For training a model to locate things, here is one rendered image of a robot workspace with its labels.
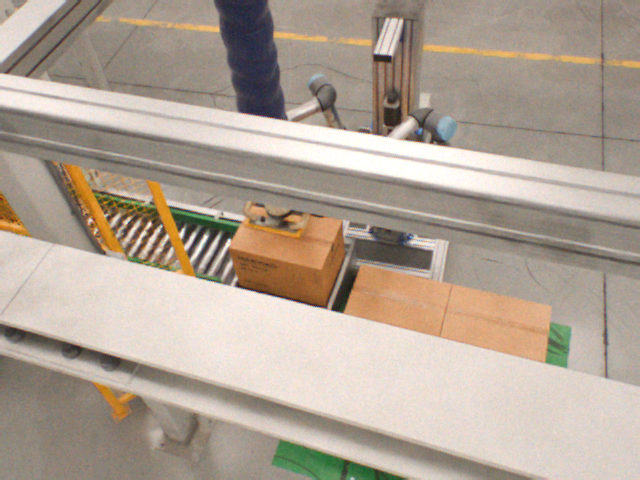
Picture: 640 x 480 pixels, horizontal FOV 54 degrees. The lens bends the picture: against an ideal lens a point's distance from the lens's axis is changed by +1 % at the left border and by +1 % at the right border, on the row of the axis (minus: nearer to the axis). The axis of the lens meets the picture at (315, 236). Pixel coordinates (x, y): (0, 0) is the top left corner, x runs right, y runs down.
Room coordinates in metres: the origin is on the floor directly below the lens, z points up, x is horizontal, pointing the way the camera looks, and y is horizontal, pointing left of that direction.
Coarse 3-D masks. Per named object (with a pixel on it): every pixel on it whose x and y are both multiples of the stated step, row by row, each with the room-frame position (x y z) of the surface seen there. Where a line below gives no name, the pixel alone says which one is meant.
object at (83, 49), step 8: (80, 40) 4.89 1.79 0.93; (88, 40) 4.97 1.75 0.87; (80, 48) 4.90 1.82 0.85; (88, 48) 4.94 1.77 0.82; (80, 56) 4.92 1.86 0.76; (88, 56) 4.90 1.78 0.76; (96, 56) 4.98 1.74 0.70; (88, 64) 4.90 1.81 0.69; (96, 64) 4.95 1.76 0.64; (88, 72) 4.91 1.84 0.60; (96, 72) 4.91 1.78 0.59; (88, 80) 4.93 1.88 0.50; (96, 80) 4.89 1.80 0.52; (104, 80) 4.96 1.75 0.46; (96, 88) 4.91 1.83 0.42; (104, 88) 4.93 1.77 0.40
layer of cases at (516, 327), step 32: (352, 288) 2.25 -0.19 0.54; (384, 288) 2.22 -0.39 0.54; (416, 288) 2.19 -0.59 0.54; (448, 288) 2.17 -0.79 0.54; (384, 320) 1.99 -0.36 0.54; (416, 320) 1.96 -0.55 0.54; (448, 320) 1.94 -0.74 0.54; (480, 320) 1.91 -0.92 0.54; (512, 320) 1.88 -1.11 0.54; (544, 320) 1.86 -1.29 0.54; (512, 352) 1.68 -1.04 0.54; (544, 352) 1.65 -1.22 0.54
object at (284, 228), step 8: (264, 216) 2.40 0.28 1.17; (248, 224) 2.36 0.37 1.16; (256, 224) 2.35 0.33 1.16; (264, 224) 2.34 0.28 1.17; (280, 224) 2.33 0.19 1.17; (288, 224) 2.32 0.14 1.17; (272, 232) 2.29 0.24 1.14; (280, 232) 2.28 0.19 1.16; (288, 232) 2.27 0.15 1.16; (296, 232) 2.26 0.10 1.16
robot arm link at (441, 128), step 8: (432, 112) 2.54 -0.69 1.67; (424, 120) 2.51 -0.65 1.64; (432, 120) 2.49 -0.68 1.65; (440, 120) 2.47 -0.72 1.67; (448, 120) 2.46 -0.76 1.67; (424, 128) 2.51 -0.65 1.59; (432, 128) 2.46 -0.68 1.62; (440, 128) 2.43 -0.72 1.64; (448, 128) 2.43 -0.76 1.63; (456, 128) 2.47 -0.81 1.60; (432, 136) 2.47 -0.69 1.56; (440, 136) 2.42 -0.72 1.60; (448, 136) 2.43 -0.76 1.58; (440, 144) 2.47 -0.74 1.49; (448, 144) 2.48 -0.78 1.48
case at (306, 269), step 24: (288, 216) 2.58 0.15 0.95; (312, 216) 2.55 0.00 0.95; (240, 240) 2.43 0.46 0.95; (264, 240) 2.41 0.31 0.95; (288, 240) 2.38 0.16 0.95; (312, 240) 2.36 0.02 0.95; (336, 240) 2.38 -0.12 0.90; (240, 264) 2.36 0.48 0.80; (264, 264) 2.29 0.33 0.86; (288, 264) 2.22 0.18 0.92; (312, 264) 2.18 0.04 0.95; (336, 264) 2.34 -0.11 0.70; (264, 288) 2.31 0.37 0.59; (288, 288) 2.23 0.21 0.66; (312, 288) 2.16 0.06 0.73
